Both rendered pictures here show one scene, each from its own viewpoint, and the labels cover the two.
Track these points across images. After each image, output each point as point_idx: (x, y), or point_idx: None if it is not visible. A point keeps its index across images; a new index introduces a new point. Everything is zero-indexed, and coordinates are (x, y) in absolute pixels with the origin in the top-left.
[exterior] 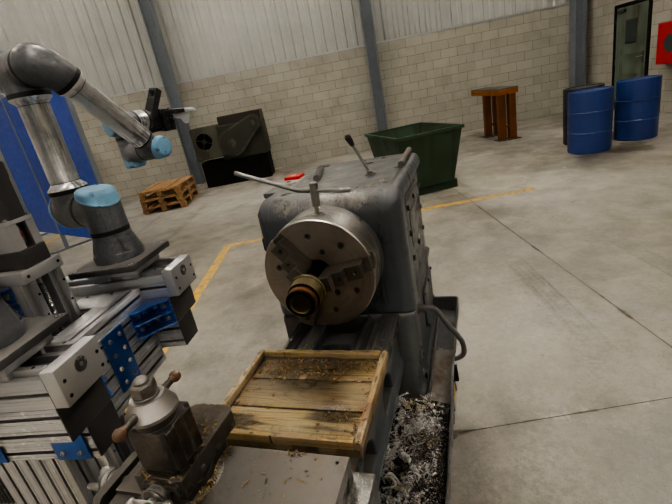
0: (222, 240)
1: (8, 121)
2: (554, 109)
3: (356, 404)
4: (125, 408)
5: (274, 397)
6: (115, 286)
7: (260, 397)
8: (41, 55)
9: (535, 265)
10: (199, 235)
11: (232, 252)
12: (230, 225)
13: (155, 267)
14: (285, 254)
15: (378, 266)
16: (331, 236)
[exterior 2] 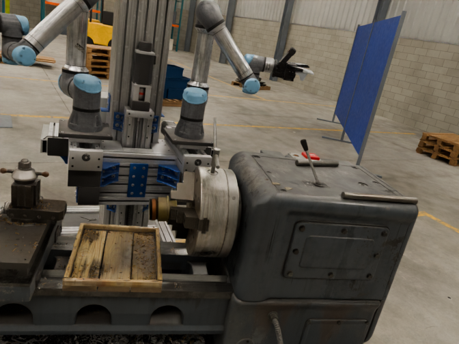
0: (428, 207)
1: (368, 39)
2: None
3: (106, 278)
4: (122, 204)
5: (113, 244)
6: (173, 148)
7: (114, 239)
8: (205, 8)
9: None
10: (421, 191)
11: (417, 220)
12: (455, 202)
13: (196, 152)
14: (182, 181)
15: (211, 235)
16: (199, 189)
